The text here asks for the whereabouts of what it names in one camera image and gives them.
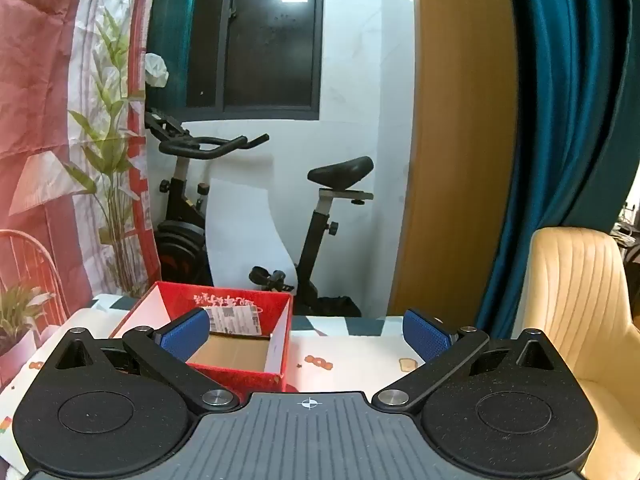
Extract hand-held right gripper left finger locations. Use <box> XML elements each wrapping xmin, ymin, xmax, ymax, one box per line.
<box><xmin>54</xmin><ymin>308</ymin><xmax>241</xmax><ymax>413</ymax></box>

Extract black exercise bike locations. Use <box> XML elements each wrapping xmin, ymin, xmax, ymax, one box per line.
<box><xmin>145</xmin><ymin>110</ymin><xmax>375</xmax><ymax>317</ymax></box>

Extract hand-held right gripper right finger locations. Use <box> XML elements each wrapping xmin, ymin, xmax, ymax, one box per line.
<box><xmin>372</xmin><ymin>308</ymin><xmax>566</xmax><ymax>411</ymax></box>

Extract printed plant backdrop cloth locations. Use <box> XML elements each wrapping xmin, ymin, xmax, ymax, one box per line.
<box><xmin>0</xmin><ymin>0</ymin><xmax>163</xmax><ymax>386</ymax></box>

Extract teal curtain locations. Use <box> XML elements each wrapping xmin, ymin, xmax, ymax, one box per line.
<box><xmin>475</xmin><ymin>0</ymin><xmax>640</xmax><ymax>331</ymax></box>
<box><xmin>146</xmin><ymin>0</ymin><xmax>197</xmax><ymax>111</ymax></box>

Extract white crumpled paper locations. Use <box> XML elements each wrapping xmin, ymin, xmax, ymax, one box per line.
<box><xmin>144</xmin><ymin>52</ymin><xmax>170</xmax><ymax>89</ymax></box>

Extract red strawberry print box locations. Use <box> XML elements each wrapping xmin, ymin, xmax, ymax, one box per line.
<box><xmin>109</xmin><ymin>281</ymin><xmax>293</xmax><ymax>393</ymax></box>

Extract wooden door panel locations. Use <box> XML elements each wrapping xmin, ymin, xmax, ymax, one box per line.
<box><xmin>390</xmin><ymin>0</ymin><xmax>521</xmax><ymax>318</ymax></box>

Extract white board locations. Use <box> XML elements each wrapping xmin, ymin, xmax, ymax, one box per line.
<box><xmin>207</xmin><ymin>177</ymin><xmax>296</xmax><ymax>291</ymax></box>

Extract dark window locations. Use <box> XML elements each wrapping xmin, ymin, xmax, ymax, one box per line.
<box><xmin>186</xmin><ymin>0</ymin><xmax>326</xmax><ymax>121</ymax></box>

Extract cream ribbed chair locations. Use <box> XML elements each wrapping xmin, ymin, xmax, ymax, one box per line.
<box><xmin>512</xmin><ymin>226</ymin><xmax>640</xmax><ymax>480</ymax></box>

